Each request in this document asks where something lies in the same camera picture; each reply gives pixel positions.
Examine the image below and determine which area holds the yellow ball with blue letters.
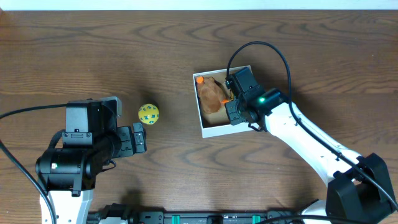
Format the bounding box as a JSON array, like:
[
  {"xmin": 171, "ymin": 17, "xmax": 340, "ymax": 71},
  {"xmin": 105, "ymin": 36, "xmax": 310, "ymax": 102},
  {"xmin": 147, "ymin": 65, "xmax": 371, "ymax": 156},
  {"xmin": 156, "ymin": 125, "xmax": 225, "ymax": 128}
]
[{"xmin": 138, "ymin": 104, "xmax": 160, "ymax": 124}]

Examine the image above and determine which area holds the brown plush toy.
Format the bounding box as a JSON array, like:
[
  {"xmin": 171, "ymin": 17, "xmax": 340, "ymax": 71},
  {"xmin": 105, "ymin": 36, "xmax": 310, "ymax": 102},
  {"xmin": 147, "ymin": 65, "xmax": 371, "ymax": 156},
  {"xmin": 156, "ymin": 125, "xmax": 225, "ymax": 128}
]
[{"xmin": 195, "ymin": 76, "xmax": 227, "ymax": 114}]

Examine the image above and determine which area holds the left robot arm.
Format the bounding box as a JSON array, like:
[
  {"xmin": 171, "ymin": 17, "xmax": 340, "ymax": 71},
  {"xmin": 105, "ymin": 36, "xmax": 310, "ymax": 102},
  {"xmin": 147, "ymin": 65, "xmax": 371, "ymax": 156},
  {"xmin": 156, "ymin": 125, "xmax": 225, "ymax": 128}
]
[{"xmin": 35, "ymin": 96, "xmax": 147, "ymax": 223}]

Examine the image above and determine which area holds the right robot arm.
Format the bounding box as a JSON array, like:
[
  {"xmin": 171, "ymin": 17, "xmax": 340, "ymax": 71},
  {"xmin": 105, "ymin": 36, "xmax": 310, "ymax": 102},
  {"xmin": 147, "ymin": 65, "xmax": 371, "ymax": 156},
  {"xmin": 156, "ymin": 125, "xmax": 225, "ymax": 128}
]
[{"xmin": 225, "ymin": 67, "xmax": 397, "ymax": 223}]

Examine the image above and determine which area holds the white cardboard box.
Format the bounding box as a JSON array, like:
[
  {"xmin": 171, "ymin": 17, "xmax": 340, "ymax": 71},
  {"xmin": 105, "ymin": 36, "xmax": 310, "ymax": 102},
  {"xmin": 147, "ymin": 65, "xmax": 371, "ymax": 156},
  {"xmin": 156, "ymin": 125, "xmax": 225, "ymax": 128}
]
[{"xmin": 193, "ymin": 69, "xmax": 252, "ymax": 138}]

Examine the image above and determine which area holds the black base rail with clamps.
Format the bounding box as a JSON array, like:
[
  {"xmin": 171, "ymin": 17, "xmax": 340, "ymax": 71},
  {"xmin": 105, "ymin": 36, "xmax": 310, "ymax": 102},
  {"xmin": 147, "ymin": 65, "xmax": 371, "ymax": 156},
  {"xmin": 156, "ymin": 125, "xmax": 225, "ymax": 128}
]
[{"xmin": 86, "ymin": 203, "xmax": 295, "ymax": 224}]

